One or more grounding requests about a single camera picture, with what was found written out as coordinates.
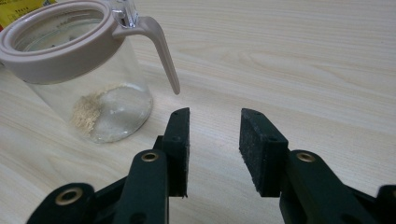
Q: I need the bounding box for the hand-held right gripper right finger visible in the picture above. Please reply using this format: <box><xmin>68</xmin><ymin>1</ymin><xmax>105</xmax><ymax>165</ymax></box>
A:
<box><xmin>238</xmin><ymin>107</ymin><xmax>379</xmax><ymax>224</ymax></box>

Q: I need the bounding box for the glass jar with beige lid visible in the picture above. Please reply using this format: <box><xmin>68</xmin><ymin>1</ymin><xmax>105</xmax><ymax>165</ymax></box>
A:
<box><xmin>0</xmin><ymin>0</ymin><xmax>182</xmax><ymax>145</ymax></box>

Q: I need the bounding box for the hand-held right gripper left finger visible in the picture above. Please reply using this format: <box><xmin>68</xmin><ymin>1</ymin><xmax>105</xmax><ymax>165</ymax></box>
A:
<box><xmin>113</xmin><ymin>106</ymin><xmax>191</xmax><ymax>224</ymax></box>

